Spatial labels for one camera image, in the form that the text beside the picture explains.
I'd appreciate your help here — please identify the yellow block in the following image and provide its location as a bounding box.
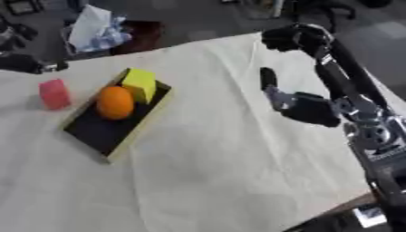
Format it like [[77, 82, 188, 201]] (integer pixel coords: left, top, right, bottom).
[[121, 67, 159, 105]]

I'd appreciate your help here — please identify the bin with white bags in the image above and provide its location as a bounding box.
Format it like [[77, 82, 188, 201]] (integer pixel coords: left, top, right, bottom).
[[58, 4, 135, 61]]

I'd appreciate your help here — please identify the pink cylinder block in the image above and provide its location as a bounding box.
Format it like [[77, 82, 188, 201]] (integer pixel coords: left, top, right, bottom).
[[36, 78, 73, 111]]

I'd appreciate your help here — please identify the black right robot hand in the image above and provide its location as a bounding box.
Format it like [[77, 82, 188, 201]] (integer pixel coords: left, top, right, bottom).
[[256, 23, 395, 129]]

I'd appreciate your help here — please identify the tan cardboard box black inside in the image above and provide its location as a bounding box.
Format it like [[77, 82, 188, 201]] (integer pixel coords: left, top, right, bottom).
[[58, 67, 175, 164]]

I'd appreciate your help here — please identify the dark red stool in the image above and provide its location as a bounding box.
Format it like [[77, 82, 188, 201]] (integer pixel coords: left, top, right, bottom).
[[109, 20, 167, 56]]

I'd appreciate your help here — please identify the black office chair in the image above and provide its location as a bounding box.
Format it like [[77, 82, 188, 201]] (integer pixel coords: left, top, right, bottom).
[[284, 0, 357, 33]]

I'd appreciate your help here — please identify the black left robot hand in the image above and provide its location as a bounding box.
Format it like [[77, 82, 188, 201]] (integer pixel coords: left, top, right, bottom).
[[0, 52, 72, 75]]

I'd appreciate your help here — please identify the small white device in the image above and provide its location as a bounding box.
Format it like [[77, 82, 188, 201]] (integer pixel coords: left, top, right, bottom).
[[350, 205, 389, 229]]

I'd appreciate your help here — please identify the orange toy fruit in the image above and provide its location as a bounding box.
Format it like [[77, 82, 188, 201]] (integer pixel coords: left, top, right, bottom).
[[93, 85, 137, 121]]

